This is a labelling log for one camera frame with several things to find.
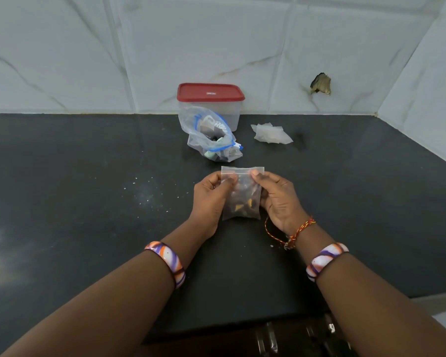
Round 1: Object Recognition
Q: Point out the person's right hand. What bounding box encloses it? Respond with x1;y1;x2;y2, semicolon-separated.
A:
250;170;309;235

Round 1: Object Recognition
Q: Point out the person's left hand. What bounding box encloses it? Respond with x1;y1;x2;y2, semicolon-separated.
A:
188;171;238;240

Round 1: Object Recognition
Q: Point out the bagged portion of dried items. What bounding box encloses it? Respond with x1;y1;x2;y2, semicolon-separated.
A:
232;181;262;220

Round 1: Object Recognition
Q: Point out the large clear blue-zip bag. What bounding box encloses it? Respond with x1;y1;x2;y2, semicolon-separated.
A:
178;105;244;163

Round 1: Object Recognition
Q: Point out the red-lidded clear plastic container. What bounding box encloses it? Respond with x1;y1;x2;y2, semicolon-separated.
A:
178;100;242;132

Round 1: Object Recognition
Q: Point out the person's left forearm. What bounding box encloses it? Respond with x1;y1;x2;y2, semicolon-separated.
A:
0;219;209;357

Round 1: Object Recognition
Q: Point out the person's right forearm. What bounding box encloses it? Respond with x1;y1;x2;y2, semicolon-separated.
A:
295;225;446;357

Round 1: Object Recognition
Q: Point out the orange purple white bangle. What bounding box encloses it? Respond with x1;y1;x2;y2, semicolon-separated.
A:
306;242;349;283
144;241;186;290

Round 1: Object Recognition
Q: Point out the dark cabinet front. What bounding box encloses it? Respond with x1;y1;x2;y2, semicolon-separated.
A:
145;312;354;357

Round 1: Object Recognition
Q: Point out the red yellow thread bracelet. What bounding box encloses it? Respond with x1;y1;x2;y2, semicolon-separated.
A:
264;216;317;251

